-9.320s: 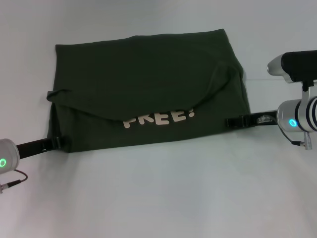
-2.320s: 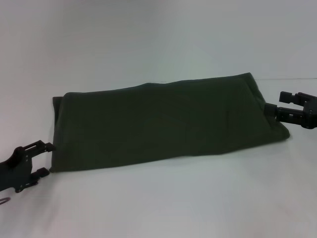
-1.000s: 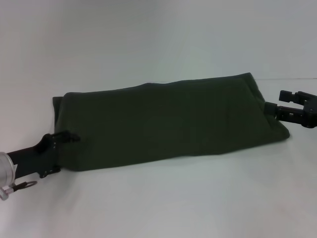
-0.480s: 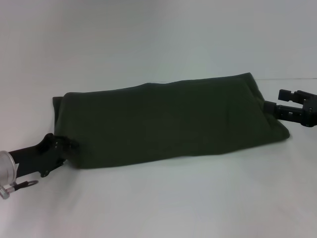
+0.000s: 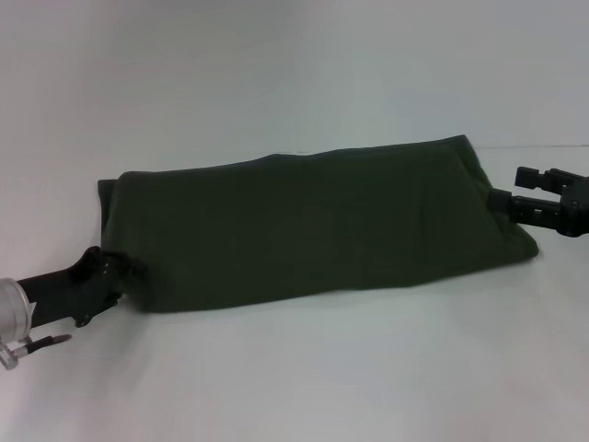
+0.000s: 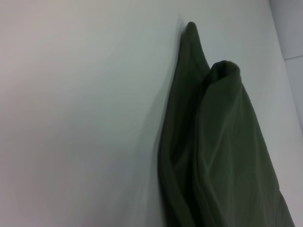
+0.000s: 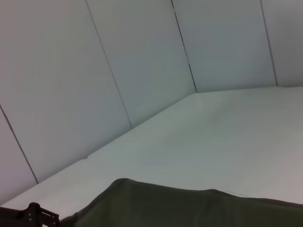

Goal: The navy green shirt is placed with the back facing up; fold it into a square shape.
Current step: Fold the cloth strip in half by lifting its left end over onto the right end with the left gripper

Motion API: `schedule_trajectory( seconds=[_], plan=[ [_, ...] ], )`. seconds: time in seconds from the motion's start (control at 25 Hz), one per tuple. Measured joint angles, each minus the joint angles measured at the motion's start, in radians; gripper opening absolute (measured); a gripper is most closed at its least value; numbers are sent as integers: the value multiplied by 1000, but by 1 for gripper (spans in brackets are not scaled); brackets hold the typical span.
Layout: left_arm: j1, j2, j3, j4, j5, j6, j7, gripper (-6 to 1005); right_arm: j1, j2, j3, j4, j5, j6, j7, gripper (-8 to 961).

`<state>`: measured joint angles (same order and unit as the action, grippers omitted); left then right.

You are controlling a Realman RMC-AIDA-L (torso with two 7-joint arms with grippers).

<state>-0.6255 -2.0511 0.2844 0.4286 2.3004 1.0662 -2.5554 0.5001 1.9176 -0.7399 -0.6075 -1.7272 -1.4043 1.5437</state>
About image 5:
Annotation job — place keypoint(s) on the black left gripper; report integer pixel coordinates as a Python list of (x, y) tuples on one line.
[(69, 290)]

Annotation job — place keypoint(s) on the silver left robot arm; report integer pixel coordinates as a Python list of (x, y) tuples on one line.
[(14, 308)]

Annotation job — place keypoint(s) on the dark green shirt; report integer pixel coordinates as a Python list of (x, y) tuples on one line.
[(299, 230)]

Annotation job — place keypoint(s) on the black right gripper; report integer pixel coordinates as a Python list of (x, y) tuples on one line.
[(575, 202)]

